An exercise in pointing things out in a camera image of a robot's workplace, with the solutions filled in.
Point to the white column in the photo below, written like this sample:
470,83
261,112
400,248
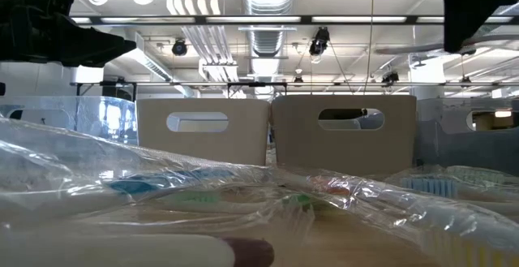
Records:
427,76
87,76

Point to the black overhead light rail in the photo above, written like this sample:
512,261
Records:
306,20

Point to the blue toothbrush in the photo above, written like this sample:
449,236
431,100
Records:
134,186
430,186

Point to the black horizontal pipe rail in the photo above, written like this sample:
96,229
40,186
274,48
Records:
243,84

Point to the wrapped purple toothbrush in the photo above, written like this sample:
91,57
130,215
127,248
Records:
121,251

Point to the black ceiling spotlight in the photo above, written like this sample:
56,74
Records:
390,78
179,48

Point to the black ceiling camera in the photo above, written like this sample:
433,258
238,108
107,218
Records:
319,41

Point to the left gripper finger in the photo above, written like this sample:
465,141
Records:
89,48

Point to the white rectangular air duct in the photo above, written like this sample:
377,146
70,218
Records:
142,58

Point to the grey plastic bin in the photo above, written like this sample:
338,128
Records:
292,145

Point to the white plastic bin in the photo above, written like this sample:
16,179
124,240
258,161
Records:
243,137

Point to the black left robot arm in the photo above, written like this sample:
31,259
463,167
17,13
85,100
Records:
2,89

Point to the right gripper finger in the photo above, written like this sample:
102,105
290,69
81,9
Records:
470,11

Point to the smoky brown plastic bin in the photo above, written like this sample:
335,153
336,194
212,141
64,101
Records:
446,149

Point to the white ceiling pipe bundle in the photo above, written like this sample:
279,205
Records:
215,48

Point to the clear plastic bin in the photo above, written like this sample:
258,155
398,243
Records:
81,117

